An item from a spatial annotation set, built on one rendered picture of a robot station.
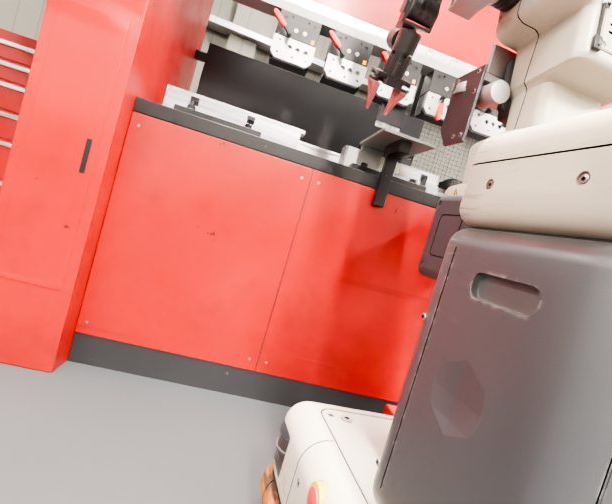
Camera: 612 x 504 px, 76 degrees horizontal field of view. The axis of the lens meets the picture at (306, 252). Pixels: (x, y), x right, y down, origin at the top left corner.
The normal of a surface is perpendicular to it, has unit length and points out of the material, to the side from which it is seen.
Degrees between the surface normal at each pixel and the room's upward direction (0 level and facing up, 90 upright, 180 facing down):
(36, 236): 90
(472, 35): 90
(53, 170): 90
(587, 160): 90
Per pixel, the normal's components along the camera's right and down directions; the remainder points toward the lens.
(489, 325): -0.93, -0.26
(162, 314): 0.15, 0.11
